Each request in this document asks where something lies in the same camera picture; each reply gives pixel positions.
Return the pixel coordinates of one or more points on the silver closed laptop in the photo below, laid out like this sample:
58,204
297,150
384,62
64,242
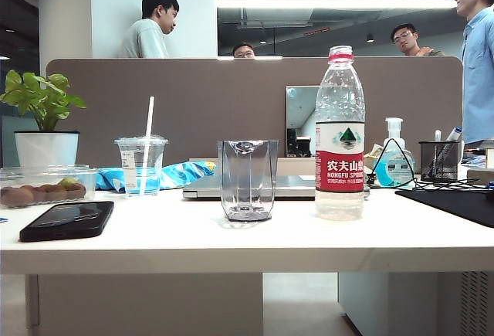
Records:
293,187

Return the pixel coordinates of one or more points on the white ceiling light strip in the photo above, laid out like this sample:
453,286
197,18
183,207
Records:
328,2

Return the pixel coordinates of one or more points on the brown kiwi fruit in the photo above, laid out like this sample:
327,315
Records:
76,191
17,195
48,192

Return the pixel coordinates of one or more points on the clear faceted glass mug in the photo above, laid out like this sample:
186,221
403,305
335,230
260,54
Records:
247,181

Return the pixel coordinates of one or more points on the clear lidded plastic cup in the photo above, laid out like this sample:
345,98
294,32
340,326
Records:
133,166

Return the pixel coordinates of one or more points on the black smartphone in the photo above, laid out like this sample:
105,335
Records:
65,220

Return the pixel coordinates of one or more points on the white pen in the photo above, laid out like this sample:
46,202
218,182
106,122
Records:
437,136

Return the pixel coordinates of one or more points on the man in grey shirt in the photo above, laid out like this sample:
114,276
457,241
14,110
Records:
143,38

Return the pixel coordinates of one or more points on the blue white marker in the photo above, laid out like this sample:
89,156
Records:
454,134

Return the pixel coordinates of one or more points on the man in blue shirt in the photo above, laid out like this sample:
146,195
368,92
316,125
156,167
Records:
478,81

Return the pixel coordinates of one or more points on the crumpled yellow paper packet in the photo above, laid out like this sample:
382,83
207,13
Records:
373,151

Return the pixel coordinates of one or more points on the seated man with glasses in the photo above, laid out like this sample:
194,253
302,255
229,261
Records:
244,50

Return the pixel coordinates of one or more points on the silver framed mirror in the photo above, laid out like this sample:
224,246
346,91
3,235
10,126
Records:
299,108

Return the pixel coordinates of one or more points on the man in olive shirt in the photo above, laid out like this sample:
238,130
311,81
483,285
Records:
405,40

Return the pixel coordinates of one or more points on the black mesh pen holder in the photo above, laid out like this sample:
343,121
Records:
440,162

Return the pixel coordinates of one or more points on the beige cardboard box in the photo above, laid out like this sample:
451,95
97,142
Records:
480,176

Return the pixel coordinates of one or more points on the clear red-label mineral water bottle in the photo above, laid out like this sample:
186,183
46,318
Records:
339,174

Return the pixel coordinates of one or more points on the green cut kiwi piece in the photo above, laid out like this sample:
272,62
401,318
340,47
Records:
66,181

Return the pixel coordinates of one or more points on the black mouse mat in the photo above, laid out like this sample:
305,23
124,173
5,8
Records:
455,202

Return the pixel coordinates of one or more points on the clear plastic fruit container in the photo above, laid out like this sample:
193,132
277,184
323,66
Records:
23,177

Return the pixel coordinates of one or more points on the clear pump sanitizer bottle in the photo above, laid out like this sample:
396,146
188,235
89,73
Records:
399,166

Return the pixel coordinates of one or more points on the black ceiling spotlight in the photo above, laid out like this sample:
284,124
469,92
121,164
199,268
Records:
370,38

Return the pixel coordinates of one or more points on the green leafy plant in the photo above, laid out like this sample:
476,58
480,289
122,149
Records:
42,100

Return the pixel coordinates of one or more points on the beige desk leg panel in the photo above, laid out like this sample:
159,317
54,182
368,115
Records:
154,305

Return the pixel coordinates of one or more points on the brown desk partition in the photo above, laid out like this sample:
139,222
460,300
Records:
193,100

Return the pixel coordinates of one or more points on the white drinking straw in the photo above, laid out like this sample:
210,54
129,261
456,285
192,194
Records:
149,119

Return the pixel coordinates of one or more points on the blue snack bag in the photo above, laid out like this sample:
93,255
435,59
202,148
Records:
181,172

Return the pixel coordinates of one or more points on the white plant pot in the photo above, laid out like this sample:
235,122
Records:
46,150

